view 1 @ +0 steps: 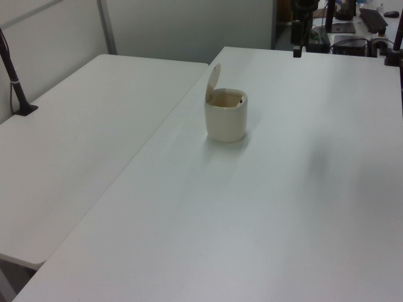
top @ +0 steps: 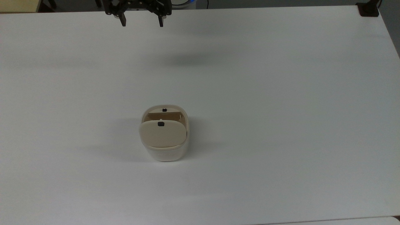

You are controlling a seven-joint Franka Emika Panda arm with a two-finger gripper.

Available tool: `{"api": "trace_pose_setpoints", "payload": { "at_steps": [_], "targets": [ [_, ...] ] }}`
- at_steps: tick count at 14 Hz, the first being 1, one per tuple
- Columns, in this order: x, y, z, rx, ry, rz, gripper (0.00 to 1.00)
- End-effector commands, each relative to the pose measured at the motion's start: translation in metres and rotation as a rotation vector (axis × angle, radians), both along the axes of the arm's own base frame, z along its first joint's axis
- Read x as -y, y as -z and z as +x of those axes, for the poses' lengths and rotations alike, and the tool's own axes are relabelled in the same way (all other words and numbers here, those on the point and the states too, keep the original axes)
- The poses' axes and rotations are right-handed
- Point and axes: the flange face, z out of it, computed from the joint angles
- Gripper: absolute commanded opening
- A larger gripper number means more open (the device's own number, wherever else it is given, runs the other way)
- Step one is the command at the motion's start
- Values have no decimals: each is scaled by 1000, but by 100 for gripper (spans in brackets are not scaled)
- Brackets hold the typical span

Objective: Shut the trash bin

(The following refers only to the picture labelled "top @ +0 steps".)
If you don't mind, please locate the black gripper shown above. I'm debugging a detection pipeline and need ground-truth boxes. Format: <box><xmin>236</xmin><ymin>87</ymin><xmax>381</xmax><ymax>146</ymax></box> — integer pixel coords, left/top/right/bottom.
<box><xmin>103</xmin><ymin>0</ymin><xmax>173</xmax><ymax>28</ymax></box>

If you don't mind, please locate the beige trash bin lid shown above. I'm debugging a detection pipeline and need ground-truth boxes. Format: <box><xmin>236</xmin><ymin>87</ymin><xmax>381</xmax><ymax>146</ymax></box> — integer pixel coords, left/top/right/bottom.
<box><xmin>139</xmin><ymin>120</ymin><xmax>188</xmax><ymax>148</ymax></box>

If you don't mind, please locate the beige plastic trash bin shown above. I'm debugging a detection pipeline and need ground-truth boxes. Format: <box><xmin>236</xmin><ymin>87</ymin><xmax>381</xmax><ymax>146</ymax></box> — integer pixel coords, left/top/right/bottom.
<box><xmin>139</xmin><ymin>105</ymin><xmax>190</xmax><ymax>162</ymax></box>

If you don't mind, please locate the beige wooden cabinet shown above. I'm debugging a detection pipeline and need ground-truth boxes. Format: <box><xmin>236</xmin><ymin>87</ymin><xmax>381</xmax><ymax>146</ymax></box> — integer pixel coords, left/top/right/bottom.
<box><xmin>0</xmin><ymin>0</ymin><xmax>42</xmax><ymax>13</ymax></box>

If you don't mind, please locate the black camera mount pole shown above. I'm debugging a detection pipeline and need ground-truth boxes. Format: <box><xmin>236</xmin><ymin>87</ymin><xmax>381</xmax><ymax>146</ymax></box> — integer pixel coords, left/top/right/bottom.
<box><xmin>356</xmin><ymin>0</ymin><xmax>380</xmax><ymax>17</ymax></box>

